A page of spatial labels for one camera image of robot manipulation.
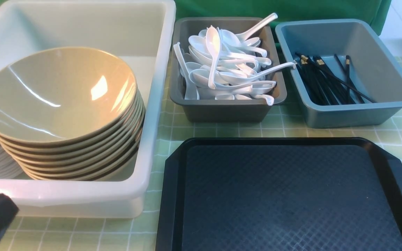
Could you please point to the grey plastic spoon bin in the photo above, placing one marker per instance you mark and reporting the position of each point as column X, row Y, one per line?
column 212, row 110

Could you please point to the green checkered tablecloth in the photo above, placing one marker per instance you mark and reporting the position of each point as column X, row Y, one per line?
column 139, row 234

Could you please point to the stack of beige bowls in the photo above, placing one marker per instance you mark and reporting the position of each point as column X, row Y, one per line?
column 96, row 158

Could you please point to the beige noodle bowl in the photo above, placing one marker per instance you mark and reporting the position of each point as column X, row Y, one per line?
column 63, row 94

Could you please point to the pile of white spoons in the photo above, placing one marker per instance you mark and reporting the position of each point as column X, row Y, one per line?
column 242, row 70

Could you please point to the black serving tray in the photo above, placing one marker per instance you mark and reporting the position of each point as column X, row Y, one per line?
column 280, row 194

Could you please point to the blue plastic chopstick bin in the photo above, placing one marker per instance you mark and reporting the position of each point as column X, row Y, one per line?
column 373, row 69

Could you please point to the white ceramic soup spoon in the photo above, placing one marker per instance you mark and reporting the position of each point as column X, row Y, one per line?
column 214, row 46

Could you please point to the bundle of black chopsticks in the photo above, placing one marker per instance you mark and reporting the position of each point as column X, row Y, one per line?
column 323, row 89

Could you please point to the green backdrop cloth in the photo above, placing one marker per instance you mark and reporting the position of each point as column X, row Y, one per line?
column 373, row 12

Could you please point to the white large plastic tub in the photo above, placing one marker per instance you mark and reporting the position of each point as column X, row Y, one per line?
column 138, row 31

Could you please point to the black chopstick gold band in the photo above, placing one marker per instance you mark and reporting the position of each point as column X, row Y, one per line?
column 348, row 80

